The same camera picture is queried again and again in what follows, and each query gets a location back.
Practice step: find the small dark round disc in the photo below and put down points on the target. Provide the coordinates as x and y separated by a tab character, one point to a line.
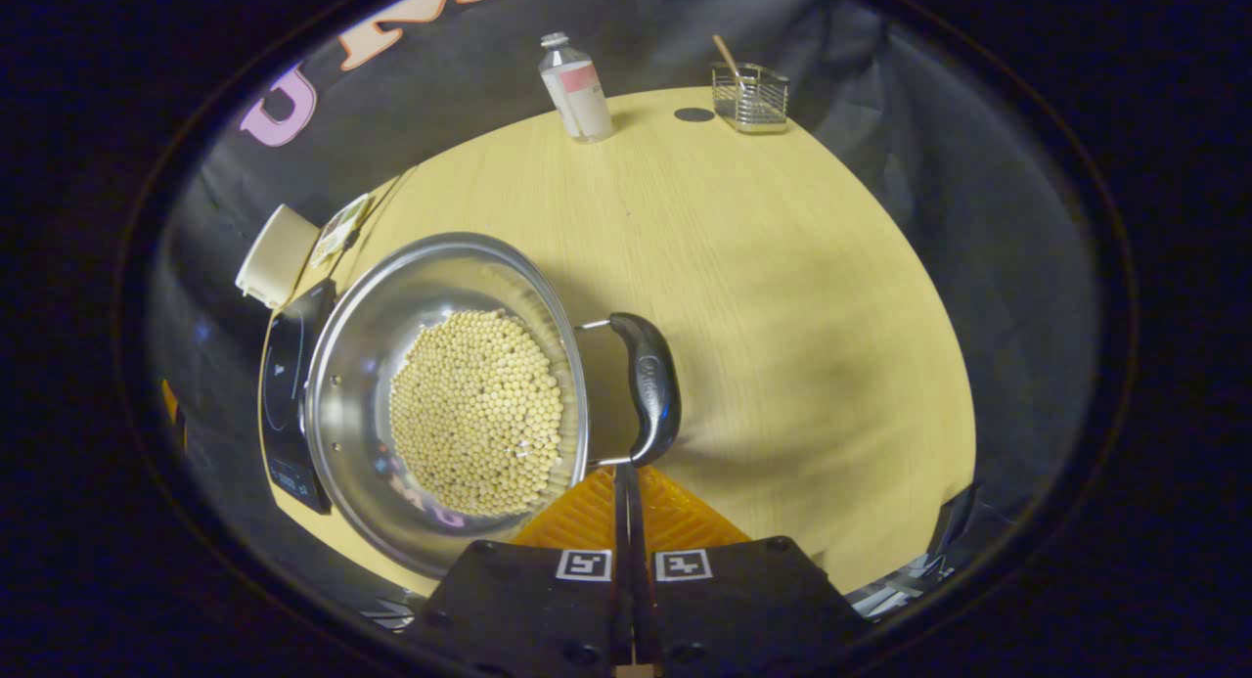
694	114

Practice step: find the black induction cooktop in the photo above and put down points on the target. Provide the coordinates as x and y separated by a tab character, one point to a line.
284	394

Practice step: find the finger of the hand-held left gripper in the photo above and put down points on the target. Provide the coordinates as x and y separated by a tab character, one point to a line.
172	409

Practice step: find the clear bottle with pink label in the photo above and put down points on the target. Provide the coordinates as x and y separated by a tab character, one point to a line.
579	96

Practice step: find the wooden stick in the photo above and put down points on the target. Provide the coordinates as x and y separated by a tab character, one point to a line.
726	54

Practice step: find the black backdrop cloth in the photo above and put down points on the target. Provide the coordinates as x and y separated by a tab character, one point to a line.
469	62

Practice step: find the white toaster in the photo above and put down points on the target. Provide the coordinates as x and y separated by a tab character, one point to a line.
279	257

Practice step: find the stainless steel pot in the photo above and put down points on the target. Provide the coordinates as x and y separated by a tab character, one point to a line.
357	394

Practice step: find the pile of yellow beans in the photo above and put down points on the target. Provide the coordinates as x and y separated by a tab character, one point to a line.
479	414

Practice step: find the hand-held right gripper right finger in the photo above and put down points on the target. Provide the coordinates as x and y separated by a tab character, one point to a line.
753	610

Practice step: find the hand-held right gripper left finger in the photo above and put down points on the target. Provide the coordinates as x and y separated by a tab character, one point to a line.
528	610

